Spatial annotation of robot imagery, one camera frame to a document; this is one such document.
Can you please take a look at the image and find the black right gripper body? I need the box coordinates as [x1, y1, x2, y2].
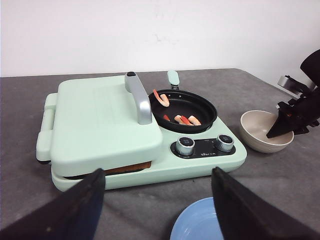
[277, 75, 320, 135]

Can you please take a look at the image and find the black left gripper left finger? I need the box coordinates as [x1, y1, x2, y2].
[0, 168, 105, 240]

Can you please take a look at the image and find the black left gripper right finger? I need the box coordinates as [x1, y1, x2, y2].
[211, 167, 320, 240]

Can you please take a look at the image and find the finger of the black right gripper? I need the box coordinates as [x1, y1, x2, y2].
[266, 109, 297, 139]

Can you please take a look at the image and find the beige ribbed bowl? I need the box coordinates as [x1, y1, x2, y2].
[240, 110, 294, 154]

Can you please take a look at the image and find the pink cooked shrimp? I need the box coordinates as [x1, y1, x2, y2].
[188, 115, 201, 126]
[153, 89, 170, 108]
[174, 115, 190, 125]

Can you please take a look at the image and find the mint green sandwich maker lid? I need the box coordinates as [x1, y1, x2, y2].
[36, 75, 163, 177]

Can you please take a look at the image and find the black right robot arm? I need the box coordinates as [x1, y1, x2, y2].
[266, 50, 320, 139]

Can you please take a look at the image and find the mint green breakfast maker base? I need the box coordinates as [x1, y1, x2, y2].
[45, 119, 247, 191]

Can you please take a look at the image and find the blue plastic plate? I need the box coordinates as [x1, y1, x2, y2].
[170, 197, 224, 240]

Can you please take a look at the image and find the silver right control knob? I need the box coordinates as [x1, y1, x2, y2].
[214, 134, 234, 153]

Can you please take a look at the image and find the silver control knob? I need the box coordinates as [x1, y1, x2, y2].
[175, 136, 195, 156]
[214, 134, 234, 153]

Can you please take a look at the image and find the silver left control knob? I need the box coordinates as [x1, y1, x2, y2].
[175, 136, 195, 156]

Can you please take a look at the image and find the black frying pan mint handle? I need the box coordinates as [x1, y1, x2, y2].
[149, 70, 218, 134]

